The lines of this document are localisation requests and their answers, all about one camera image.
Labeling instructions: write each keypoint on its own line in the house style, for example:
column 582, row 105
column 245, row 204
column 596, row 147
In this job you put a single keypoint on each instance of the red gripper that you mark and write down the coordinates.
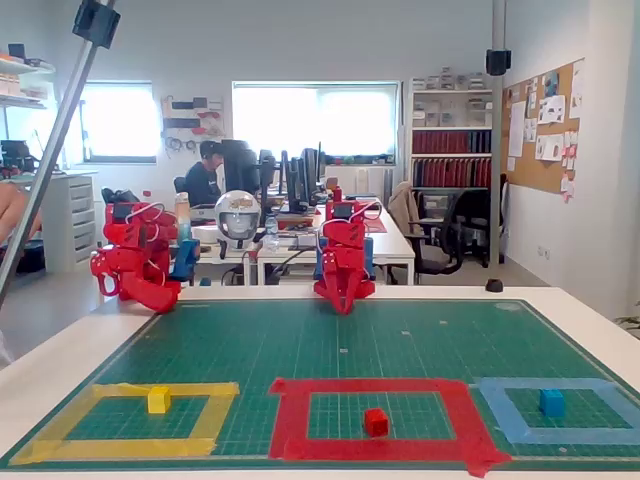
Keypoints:
column 338, row 267

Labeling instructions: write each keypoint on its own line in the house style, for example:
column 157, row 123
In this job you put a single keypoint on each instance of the red cube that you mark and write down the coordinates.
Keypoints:
column 376, row 422

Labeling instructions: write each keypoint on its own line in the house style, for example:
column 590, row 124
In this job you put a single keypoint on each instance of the red 3D-printed robot arm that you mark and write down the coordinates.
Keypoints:
column 345, row 232

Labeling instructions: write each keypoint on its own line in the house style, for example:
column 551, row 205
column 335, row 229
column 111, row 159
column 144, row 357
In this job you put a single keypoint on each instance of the person's left forearm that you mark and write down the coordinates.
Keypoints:
column 7, row 210

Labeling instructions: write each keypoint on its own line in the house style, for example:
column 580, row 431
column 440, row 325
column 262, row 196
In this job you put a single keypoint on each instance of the red tape square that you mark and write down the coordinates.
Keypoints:
column 295, row 415

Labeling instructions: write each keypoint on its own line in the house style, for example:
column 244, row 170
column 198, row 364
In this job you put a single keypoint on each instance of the yellow cube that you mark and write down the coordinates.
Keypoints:
column 159, row 401

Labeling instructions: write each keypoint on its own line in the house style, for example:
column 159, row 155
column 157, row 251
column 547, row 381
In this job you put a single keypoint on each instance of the blue cube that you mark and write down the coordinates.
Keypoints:
column 551, row 404

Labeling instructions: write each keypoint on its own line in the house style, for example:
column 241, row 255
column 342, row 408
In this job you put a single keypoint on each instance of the blue tape square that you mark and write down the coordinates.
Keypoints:
column 550, row 436

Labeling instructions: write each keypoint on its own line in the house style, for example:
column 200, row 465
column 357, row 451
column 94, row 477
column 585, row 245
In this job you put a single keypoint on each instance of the yellow tape square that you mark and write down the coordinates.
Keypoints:
column 125, row 448

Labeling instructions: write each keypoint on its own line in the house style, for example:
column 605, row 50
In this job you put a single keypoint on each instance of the blue table clamp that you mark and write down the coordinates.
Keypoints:
column 369, row 257
column 186, row 255

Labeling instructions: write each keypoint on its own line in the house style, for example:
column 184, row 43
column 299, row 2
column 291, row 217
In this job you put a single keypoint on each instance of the white office desk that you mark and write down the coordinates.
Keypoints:
column 395, row 247

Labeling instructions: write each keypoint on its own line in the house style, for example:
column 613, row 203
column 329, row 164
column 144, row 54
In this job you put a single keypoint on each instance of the green cutting mat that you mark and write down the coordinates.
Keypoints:
column 320, row 345

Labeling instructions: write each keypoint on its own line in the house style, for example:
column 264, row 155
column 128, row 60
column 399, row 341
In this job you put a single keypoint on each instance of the clear water bottle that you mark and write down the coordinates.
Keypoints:
column 271, row 235

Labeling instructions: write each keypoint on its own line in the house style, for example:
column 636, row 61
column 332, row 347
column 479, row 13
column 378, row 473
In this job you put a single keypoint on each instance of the red bottle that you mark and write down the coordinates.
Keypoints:
column 337, row 194

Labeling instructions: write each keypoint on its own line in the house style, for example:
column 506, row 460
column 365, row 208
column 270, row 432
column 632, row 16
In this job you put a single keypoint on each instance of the office chair with grey seat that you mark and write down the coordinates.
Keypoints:
column 432, row 257

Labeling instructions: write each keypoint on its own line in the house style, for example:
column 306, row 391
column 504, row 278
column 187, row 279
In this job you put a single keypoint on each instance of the beige jacket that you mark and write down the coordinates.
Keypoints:
column 402, row 207

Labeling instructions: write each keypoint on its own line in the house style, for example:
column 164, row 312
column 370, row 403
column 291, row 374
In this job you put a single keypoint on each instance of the black computer monitor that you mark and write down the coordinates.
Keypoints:
column 267, row 167
column 240, row 167
column 312, row 170
column 296, row 182

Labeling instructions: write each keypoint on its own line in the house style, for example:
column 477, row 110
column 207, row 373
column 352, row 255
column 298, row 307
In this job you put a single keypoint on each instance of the white helmet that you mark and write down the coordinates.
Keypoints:
column 237, row 220

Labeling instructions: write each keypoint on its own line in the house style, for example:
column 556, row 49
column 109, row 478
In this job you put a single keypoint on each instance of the black office chair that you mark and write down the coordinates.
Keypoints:
column 475, row 210

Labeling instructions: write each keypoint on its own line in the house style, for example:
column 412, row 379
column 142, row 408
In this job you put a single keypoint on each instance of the small black cap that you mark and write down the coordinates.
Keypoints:
column 494, row 285

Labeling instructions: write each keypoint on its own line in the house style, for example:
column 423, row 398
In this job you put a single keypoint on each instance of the white bookshelf with binders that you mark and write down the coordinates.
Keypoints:
column 450, row 172

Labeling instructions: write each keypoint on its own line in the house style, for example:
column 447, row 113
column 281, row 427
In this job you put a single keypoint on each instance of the wide bright window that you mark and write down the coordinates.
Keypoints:
column 350, row 120

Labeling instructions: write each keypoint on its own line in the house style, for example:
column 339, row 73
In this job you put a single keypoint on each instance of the seated person in dark shirt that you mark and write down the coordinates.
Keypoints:
column 202, row 182

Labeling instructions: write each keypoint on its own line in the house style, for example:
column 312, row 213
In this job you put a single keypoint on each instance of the colourful drink bottle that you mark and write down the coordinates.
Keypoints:
column 183, row 215

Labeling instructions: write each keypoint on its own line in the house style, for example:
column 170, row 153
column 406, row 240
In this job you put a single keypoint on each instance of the grey round column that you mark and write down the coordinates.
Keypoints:
column 498, row 150

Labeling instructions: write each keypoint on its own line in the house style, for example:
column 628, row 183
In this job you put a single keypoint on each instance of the cork pin board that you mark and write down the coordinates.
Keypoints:
column 530, row 172

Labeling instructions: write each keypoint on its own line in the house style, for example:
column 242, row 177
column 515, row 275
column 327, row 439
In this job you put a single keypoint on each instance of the black bag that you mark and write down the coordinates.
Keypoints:
column 120, row 195

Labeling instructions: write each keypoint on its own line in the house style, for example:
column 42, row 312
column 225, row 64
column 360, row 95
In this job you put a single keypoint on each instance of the black pole clamp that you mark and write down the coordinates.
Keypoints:
column 96, row 22
column 498, row 62

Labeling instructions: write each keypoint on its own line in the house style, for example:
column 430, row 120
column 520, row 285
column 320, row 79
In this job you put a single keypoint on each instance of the white drawer cabinet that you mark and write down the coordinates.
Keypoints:
column 80, row 220

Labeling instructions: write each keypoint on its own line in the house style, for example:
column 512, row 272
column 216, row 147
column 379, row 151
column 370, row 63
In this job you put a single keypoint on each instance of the small bright window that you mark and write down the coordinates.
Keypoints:
column 125, row 120

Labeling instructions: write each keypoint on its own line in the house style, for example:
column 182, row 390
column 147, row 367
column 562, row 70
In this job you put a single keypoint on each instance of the green plant leaves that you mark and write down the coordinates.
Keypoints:
column 629, row 322

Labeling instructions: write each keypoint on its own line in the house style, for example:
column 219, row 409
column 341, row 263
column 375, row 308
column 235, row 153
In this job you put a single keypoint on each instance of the silver aluminium rod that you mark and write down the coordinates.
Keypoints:
column 65, row 107

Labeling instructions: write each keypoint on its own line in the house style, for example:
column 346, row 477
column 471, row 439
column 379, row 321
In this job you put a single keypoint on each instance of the black and red machine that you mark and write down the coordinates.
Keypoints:
column 15, row 152

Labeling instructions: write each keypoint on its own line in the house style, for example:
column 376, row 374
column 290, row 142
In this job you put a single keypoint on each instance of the white wall socket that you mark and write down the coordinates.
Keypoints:
column 543, row 250

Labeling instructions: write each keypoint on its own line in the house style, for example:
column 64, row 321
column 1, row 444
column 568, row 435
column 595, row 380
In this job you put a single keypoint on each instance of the white wall tool board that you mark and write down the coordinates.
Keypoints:
column 192, row 122

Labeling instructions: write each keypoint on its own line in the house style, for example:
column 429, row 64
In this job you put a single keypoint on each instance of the white wall shelf with boxes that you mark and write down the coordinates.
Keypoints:
column 22, row 68

